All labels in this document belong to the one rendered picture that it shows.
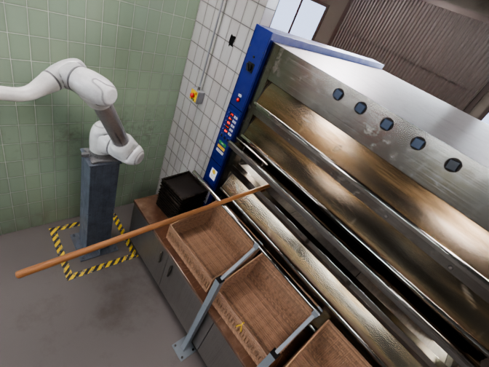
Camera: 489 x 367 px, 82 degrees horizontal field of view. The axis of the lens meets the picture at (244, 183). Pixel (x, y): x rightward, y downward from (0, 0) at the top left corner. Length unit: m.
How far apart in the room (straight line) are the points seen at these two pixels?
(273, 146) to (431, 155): 0.93
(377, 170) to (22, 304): 2.55
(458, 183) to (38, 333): 2.68
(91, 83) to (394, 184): 1.56
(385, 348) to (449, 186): 1.01
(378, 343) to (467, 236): 0.83
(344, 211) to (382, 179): 0.29
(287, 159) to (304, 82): 0.49
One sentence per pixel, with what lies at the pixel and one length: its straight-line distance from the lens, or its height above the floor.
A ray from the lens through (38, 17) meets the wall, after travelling 2.23.
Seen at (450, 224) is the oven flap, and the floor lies 1.82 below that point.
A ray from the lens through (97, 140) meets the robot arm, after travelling 2.15.
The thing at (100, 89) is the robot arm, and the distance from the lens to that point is 1.55.
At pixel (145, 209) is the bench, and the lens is 2.51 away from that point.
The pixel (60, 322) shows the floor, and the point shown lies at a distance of 2.62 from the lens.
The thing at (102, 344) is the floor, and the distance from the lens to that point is 2.54.
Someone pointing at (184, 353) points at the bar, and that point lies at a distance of 2.55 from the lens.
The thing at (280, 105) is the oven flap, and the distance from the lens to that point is 1.90.
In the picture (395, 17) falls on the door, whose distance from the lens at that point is 5.40.
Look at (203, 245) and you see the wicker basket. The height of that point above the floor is 0.59.
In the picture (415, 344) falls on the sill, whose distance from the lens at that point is 1.96.
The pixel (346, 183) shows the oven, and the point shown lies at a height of 1.66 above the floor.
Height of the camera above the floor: 2.35
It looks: 34 degrees down
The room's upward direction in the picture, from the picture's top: 25 degrees clockwise
